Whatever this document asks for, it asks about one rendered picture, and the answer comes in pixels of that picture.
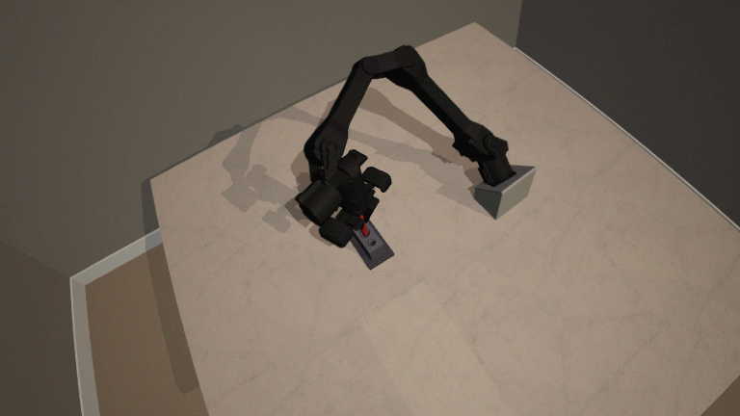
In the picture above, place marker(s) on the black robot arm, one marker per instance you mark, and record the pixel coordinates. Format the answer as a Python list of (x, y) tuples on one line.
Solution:
[(333, 177)]

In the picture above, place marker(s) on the red peg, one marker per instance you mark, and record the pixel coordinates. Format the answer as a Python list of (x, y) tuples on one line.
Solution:
[(364, 229)]

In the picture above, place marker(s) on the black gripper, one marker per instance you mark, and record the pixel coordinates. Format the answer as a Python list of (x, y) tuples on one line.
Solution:
[(338, 231)]

